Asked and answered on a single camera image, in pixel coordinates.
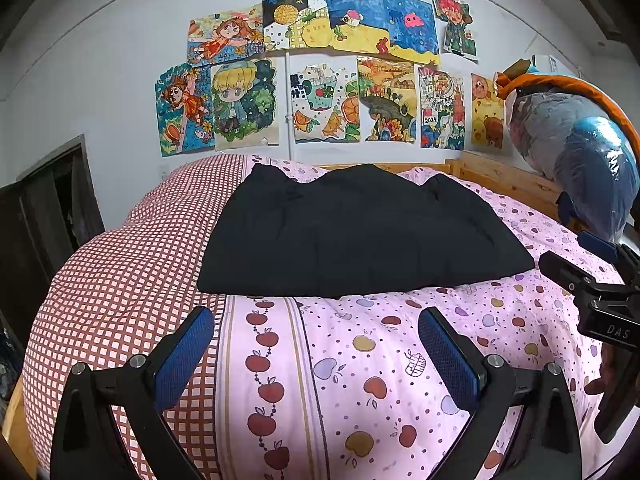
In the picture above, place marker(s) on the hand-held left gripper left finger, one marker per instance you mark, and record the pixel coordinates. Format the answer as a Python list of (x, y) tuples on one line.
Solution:
[(185, 357)]

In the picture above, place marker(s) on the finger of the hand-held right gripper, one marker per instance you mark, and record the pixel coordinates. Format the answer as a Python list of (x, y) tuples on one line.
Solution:
[(567, 272), (600, 250)]

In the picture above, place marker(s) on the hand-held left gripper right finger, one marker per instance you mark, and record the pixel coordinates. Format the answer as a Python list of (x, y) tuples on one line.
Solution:
[(447, 357)]

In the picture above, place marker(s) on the black padded jacket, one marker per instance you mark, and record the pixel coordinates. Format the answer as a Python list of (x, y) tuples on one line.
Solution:
[(350, 230)]

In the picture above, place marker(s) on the clear bag of clothes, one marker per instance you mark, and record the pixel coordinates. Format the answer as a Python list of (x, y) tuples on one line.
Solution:
[(575, 160)]

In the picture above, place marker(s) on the person's right hand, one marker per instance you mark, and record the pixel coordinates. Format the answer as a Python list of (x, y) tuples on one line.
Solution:
[(607, 367)]

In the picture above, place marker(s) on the pink apple-print quilt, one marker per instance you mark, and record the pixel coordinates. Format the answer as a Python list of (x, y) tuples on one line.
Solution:
[(380, 385)]

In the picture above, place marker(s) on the red checkered quilt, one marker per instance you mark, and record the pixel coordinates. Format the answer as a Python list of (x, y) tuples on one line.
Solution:
[(125, 280)]

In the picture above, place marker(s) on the yellow bear drawing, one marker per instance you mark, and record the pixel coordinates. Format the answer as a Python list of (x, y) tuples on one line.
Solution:
[(487, 120)]

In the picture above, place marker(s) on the white box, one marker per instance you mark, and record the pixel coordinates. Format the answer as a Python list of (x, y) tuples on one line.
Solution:
[(550, 62)]

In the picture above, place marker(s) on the dark wooden door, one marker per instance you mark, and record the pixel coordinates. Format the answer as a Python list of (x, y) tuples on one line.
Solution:
[(45, 220)]

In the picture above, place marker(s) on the city collage drawing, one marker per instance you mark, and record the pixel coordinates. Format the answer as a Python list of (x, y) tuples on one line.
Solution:
[(440, 110)]

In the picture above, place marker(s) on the orange-dress girl blue drawing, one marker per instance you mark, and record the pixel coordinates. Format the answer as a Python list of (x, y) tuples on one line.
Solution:
[(182, 110)]

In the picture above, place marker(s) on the farmland landscape drawing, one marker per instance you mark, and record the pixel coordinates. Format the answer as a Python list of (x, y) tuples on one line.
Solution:
[(387, 100)]

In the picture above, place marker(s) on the blond figure drawing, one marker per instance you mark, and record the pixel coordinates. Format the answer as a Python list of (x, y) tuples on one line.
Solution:
[(242, 105)]

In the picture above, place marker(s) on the red-haired figure drawing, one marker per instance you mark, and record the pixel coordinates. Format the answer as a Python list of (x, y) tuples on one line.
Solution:
[(454, 25)]

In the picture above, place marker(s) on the oranges and watermelon drawing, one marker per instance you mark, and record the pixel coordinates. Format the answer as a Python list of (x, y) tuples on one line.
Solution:
[(325, 105)]

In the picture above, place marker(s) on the pink jellyfish drawing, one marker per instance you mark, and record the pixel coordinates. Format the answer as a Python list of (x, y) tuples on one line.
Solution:
[(412, 25)]

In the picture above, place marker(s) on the lying orange girl drawing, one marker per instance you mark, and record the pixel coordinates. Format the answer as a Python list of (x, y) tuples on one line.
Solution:
[(225, 35)]

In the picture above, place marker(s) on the blue sea fish drawing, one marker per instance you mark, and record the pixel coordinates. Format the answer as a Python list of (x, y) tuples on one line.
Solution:
[(355, 20)]

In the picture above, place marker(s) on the yellow moon checker drawing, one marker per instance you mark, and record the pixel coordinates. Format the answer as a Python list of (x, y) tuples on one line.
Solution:
[(295, 20)]

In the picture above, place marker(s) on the wooden bed frame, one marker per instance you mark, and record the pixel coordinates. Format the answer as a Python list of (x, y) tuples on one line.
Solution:
[(500, 175)]

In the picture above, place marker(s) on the white wall pipe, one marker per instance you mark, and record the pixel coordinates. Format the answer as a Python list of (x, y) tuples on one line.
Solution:
[(289, 135)]

